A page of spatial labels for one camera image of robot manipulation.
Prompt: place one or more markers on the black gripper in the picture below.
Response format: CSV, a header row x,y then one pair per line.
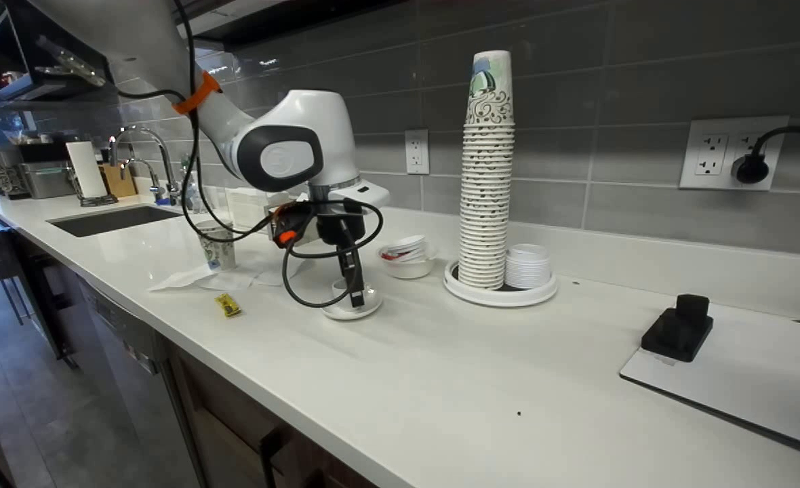
x,y
336,222

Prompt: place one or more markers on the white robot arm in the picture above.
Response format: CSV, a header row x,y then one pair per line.
x,y
301,138

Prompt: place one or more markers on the white saucer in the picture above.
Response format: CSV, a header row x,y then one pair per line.
x,y
347,313

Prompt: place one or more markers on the white bowl with wrappers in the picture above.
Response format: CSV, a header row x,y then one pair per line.
x,y
405,257

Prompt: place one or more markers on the white round cup tray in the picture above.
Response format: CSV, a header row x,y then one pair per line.
x,y
504,296

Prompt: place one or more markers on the yellow sachet packet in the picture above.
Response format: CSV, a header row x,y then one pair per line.
x,y
228,303

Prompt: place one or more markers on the patterned paper cup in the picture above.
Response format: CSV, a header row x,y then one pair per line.
x,y
216,241

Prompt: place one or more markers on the white paper napkin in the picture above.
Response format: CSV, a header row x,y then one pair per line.
x,y
183,280

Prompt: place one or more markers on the tall paper cup stack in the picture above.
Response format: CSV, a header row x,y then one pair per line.
x,y
485,160

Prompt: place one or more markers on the chrome sink faucet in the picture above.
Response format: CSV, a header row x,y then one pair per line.
x,y
142,146

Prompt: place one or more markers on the black countertop sink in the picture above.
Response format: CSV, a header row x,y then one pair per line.
x,y
113,219

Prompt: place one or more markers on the black charger block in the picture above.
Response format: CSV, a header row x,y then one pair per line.
x,y
679,330

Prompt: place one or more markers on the double outlet with plug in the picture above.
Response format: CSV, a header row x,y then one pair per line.
x,y
734,153

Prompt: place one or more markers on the white flat board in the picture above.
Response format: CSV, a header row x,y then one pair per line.
x,y
746,372

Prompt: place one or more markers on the small white wall outlet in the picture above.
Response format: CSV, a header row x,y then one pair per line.
x,y
415,150

